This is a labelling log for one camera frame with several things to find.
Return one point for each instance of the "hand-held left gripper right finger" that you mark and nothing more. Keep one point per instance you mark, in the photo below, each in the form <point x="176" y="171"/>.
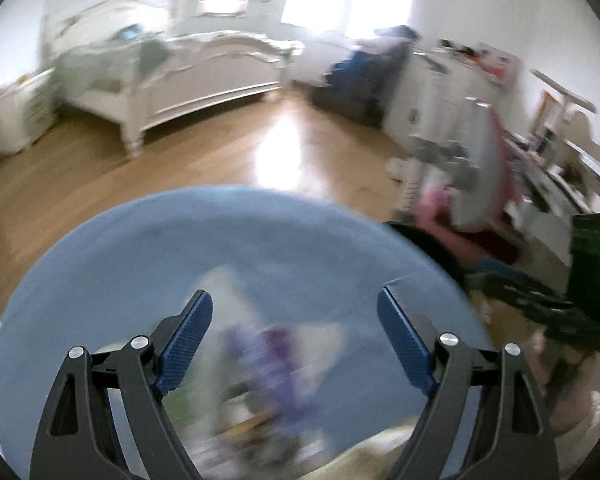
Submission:
<point x="405" y="335"/>

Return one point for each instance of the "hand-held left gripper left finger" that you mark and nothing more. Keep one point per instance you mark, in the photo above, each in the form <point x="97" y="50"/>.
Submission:
<point x="185" y="345"/>

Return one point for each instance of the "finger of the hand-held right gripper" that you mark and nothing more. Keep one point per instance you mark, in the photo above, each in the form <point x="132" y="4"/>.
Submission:
<point x="565" y="327"/>
<point x="520" y="282"/>

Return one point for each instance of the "purple wrapper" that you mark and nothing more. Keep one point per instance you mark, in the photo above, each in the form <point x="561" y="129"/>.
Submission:
<point x="280" y="360"/>

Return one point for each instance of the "pink seat cushion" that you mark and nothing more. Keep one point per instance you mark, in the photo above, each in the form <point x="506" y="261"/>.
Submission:
<point x="445" y="215"/>

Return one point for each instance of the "cluttered white study desk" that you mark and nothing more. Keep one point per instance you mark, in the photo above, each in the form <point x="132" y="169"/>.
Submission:
<point x="570" y="160"/>

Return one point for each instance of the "beige cloth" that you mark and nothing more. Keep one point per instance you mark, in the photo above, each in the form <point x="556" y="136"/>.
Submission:
<point x="360" y="455"/>

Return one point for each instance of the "grey pink study chair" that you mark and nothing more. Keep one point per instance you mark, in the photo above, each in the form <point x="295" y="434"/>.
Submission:
<point x="480" y="160"/>

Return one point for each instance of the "white dresser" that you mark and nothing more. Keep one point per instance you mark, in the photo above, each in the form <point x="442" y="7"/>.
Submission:
<point x="430" y="95"/>

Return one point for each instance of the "white wooden bed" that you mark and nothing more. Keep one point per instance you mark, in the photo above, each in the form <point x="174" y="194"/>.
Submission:
<point x="205" y="85"/>

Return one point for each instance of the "white nightstand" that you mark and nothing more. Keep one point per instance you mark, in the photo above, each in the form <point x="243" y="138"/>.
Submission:
<point x="20" y="115"/>

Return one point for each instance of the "rumpled pale bedding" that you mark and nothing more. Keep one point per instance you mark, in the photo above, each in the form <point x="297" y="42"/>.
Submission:
<point x="180" y="52"/>

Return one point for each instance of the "wide bright window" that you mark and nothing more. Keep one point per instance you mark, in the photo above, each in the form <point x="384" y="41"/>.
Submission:
<point x="385" y="0"/>

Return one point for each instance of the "blue plush toy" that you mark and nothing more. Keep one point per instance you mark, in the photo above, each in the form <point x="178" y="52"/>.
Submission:
<point x="130" y="32"/>

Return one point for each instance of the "wall poster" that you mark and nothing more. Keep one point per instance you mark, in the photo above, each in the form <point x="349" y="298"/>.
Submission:
<point x="497" y="60"/>

